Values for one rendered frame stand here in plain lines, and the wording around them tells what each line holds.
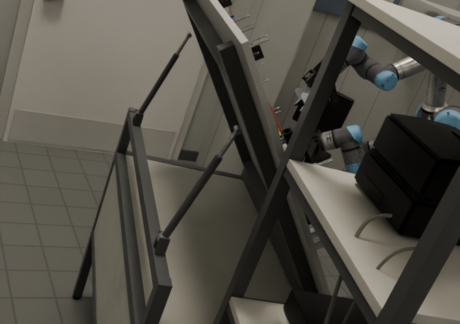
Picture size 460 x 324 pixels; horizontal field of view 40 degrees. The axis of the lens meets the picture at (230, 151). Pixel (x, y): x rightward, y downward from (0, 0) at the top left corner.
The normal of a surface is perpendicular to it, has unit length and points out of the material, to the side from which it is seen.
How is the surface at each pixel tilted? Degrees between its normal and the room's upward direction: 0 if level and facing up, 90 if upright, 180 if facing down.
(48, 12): 90
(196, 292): 0
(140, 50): 90
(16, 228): 0
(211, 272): 0
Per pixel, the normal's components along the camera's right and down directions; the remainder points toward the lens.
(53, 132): 0.39, 0.48
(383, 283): 0.33, -0.87
